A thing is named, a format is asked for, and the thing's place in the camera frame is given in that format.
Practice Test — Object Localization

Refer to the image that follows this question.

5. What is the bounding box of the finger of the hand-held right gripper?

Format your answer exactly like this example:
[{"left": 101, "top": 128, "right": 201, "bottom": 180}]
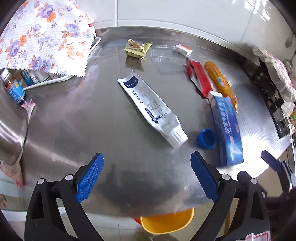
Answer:
[{"left": 261, "top": 150, "right": 283, "bottom": 173}]

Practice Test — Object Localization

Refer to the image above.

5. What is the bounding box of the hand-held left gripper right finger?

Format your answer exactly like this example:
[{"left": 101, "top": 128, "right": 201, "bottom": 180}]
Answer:
[{"left": 190, "top": 152, "right": 271, "bottom": 241}]

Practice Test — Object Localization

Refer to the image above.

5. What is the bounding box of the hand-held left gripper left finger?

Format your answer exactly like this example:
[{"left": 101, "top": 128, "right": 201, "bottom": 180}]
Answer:
[{"left": 24, "top": 152, "right": 104, "bottom": 241}]

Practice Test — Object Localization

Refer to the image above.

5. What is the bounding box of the blue bottle cap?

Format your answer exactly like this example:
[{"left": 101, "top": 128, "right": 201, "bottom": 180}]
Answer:
[{"left": 196, "top": 128, "right": 218, "bottom": 149}]

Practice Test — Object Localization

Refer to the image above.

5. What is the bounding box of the blue toothpaste box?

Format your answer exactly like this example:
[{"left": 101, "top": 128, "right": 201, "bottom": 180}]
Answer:
[{"left": 208, "top": 91, "right": 245, "bottom": 166}]

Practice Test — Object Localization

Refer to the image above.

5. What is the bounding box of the yellow plastic bin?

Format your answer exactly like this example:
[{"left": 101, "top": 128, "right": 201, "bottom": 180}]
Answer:
[{"left": 140, "top": 207, "right": 195, "bottom": 235}]

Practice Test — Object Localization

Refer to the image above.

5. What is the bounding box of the white toothpaste tube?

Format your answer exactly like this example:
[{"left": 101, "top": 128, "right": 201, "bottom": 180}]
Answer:
[{"left": 117, "top": 71, "right": 189, "bottom": 149}]

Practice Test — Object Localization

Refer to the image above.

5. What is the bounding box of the orange snack packet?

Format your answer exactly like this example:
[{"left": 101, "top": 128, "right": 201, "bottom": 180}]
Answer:
[{"left": 204, "top": 61, "right": 238, "bottom": 112}]

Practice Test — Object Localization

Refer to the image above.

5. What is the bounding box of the red foil wrapper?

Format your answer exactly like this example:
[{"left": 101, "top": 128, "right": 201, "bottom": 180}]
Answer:
[{"left": 186, "top": 58, "right": 215, "bottom": 98}]

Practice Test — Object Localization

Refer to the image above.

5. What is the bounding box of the yellow snack wrapper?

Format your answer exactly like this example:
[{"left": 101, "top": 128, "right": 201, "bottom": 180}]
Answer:
[{"left": 123, "top": 39, "right": 153, "bottom": 60}]

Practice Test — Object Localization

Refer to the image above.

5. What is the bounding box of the green packet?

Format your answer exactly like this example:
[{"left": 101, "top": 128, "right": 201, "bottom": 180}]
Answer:
[{"left": 288, "top": 113, "right": 296, "bottom": 135}]

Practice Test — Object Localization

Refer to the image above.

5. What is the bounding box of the black gas stove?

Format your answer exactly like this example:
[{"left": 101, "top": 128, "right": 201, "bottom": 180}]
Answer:
[{"left": 240, "top": 56, "right": 292, "bottom": 139}]

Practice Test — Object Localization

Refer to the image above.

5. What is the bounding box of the white red printed paper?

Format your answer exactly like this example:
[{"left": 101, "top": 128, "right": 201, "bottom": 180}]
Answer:
[{"left": 245, "top": 232, "right": 271, "bottom": 241}]

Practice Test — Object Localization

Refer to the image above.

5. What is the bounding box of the stainless steel pot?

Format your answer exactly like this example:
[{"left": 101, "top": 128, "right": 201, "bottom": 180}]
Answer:
[{"left": 0, "top": 89, "right": 29, "bottom": 165}]

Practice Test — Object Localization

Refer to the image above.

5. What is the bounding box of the pink lace cloth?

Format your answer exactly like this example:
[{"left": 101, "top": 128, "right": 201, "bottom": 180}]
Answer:
[{"left": 21, "top": 102, "right": 36, "bottom": 120}]

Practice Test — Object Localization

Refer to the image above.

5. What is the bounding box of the pink floral cover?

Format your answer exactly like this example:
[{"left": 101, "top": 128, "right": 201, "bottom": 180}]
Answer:
[{"left": 252, "top": 45, "right": 296, "bottom": 103}]

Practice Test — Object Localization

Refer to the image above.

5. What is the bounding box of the blue label bottle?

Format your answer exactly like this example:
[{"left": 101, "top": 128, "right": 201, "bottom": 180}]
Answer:
[{"left": 5, "top": 80, "right": 30, "bottom": 105}]

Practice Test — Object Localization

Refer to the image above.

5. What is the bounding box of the small white red box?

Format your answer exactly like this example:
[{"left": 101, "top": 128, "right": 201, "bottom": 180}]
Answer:
[{"left": 174, "top": 44, "right": 193, "bottom": 57}]

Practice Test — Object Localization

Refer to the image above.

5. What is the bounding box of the purple floral cloth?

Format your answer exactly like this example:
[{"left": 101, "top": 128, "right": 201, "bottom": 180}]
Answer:
[{"left": 0, "top": 0, "right": 97, "bottom": 78}]

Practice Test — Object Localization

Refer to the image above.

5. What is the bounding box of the white wire rack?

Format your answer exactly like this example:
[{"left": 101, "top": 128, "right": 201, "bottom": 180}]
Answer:
[{"left": 23, "top": 36, "right": 102, "bottom": 91}]

